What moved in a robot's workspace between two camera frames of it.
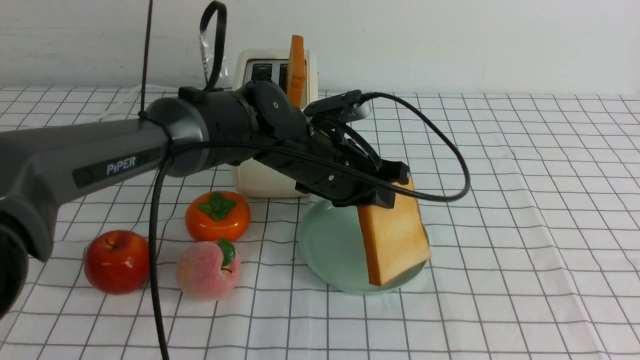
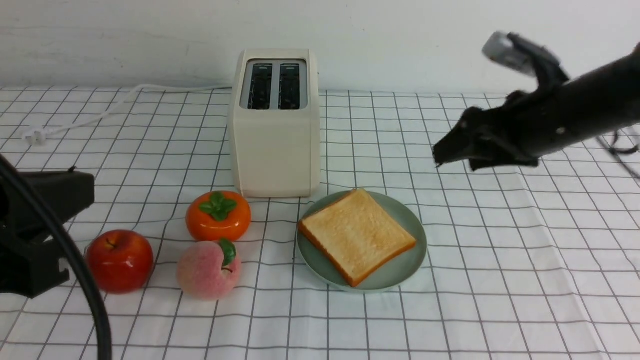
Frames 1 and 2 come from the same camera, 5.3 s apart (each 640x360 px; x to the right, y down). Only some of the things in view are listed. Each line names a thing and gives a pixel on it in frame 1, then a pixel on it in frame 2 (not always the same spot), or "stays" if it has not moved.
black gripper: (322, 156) to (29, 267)
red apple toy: (117, 262) stays
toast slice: (396, 239) to (356, 235)
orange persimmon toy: (212, 215) stays
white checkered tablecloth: (529, 201) stays
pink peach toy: (208, 270) stays
